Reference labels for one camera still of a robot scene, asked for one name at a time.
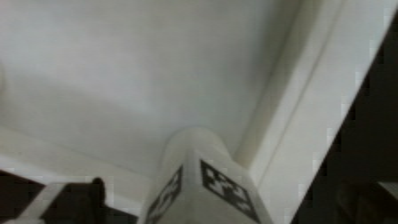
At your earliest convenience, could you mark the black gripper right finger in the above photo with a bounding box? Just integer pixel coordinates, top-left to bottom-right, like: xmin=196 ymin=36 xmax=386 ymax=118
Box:
xmin=335 ymin=181 xmax=398 ymax=224

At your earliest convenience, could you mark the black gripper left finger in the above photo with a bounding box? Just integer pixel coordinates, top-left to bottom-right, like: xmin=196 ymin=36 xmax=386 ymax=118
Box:
xmin=17 ymin=178 xmax=114 ymax=224

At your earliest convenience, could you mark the white table leg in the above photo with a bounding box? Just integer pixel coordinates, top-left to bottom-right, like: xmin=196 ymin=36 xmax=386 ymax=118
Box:
xmin=139 ymin=127 xmax=272 ymax=224

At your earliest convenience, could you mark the white square tabletop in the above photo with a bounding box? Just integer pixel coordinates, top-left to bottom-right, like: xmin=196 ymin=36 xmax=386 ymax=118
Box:
xmin=0 ymin=0 xmax=398 ymax=224

